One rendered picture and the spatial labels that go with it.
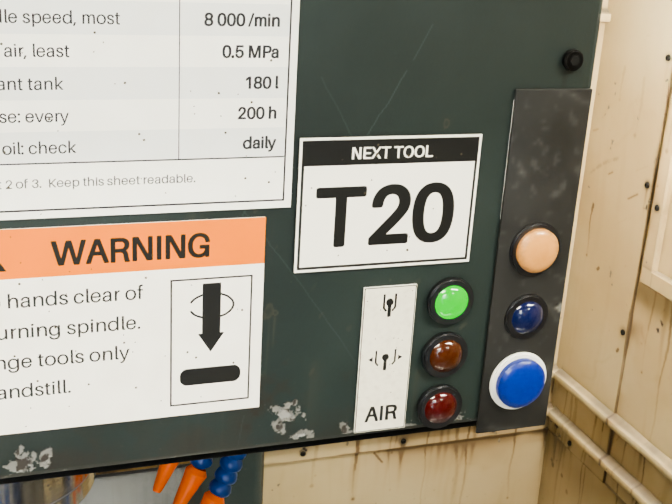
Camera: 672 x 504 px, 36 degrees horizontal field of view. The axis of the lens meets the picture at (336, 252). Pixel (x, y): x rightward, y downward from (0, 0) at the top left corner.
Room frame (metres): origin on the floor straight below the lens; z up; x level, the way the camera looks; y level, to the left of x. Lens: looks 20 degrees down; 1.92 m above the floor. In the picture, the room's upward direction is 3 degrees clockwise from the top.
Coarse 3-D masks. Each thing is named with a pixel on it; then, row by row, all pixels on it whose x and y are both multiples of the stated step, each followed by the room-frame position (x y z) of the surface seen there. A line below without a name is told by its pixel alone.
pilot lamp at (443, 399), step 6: (438, 396) 0.51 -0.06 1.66; (444, 396) 0.51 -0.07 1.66; (450, 396) 0.52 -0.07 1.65; (432, 402) 0.51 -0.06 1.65; (438, 402) 0.51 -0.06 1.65; (444, 402) 0.51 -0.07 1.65; (450, 402) 0.51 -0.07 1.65; (456, 402) 0.52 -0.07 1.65; (426, 408) 0.51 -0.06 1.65; (432, 408) 0.51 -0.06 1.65; (438, 408) 0.51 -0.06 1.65; (444, 408) 0.51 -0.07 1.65; (450, 408) 0.51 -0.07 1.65; (426, 414) 0.51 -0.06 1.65; (432, 414) 0.51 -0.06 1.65; (438, 414) 0.51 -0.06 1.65; (444, 414) 0.51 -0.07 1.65; (450, 414) 0.51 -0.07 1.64; (432, 420) 0.51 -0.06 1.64; (438, 420) 0.51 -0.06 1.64; (444, 420) 0.51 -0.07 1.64
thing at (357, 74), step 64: (320, 0) 0.49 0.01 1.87; (384, 0) 0.50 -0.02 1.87; (448, 0) 0.51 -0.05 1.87; (512, 0) 0.52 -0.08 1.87; (576, 0) 0.54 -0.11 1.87; (320, 64) 0.49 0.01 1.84; (384, 64) 0.50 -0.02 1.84; (448, 64) 0.51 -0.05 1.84; (512, 64) 0.53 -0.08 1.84; (576, 64) 0.53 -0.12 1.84; (320, 128) 0.49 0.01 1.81; (384, 128) 0.50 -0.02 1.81; (448, 128) 0.51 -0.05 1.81; (320, 320) 0.49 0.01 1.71; (320, 384) 0.49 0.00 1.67; (448, 384) 0.52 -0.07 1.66; (0, 448) 0.44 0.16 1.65; (64, 448) 0.45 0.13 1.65; (128, 448) 0.46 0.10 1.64; (192, 448) 0.47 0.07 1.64; (256, 448) 0.49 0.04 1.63
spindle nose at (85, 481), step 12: (36, 480) 0.57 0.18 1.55; (48, 480) 0.58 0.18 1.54; (60, 480) 0.58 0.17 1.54; (72, 480) 0.59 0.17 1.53; (84, 480) 0.61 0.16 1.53; (0, 492) 0.56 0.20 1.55; (12, 492) 0.56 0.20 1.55; (24, 492) 0.56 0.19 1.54; (36, 492) 0.57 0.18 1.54; (48, 492) 0.58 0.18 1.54; (60, 492) 0.58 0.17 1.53; (72, 492) 0.60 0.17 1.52; (84, 492) 0.61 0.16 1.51
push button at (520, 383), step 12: (516, 360) 0.53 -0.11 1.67; (528, 360) 0.53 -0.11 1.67; (504, 372) 0.52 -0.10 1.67; (516, 372) 0.52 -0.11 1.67; (528, 372) 0.53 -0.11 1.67; (540, 372) 0.53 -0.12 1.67; (504, 384) 0.52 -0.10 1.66; (516, 384) 0.52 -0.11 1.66; (528, 384) 0.53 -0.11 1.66; (540, 384) 0.53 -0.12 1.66; (504, 396) 0.52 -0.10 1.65; (516, 396) 0.52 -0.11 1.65; (528, 396) 0.53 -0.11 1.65
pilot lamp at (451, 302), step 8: (448, 288) 0.51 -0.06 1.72; (456, 288) 0.51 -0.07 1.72; (440, 296) 0.51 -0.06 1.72; (448, 296) 0.51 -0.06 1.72; (456, 296) 0.51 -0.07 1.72; (464, 296) 0.52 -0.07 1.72; (440, 304) 0.51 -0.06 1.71; (448, 304) 0.51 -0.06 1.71; (456, 304) 0.51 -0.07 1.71; (464, 304) 0.51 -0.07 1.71; (440, 312) 0.51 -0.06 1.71; (448, 312) 0.51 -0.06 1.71; (456, 312) 0.51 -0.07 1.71
